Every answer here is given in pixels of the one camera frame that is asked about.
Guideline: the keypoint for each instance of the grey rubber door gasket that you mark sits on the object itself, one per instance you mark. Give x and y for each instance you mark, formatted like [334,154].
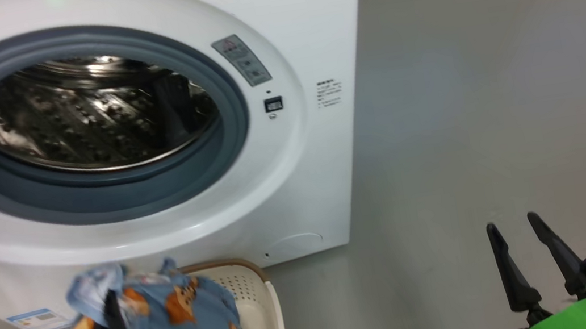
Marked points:
[103,200]

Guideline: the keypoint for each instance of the cream perforated laundry basket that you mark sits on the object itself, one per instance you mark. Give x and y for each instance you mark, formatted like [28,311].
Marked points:
[257,318]

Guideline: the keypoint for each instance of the black door latch socket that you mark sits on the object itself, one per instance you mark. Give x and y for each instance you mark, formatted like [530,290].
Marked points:
[273,104]

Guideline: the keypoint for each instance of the white front-load washing machine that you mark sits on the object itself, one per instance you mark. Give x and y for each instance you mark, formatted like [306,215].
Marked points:
[306,13]

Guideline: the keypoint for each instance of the blue energy label sticker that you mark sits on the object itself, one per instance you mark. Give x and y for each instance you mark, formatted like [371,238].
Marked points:
[39,322]

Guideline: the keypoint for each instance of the round white filter cover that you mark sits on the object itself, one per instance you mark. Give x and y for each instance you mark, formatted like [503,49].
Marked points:
[296,245]

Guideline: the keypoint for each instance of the steel washer drum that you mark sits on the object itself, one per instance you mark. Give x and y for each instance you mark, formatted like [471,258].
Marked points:
[93,129]

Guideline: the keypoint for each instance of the small text sticker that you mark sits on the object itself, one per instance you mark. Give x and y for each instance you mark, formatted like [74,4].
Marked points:
[329,93]

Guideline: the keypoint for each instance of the grey warning sticker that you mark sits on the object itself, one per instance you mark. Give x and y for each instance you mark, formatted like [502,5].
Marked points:
[242,60]

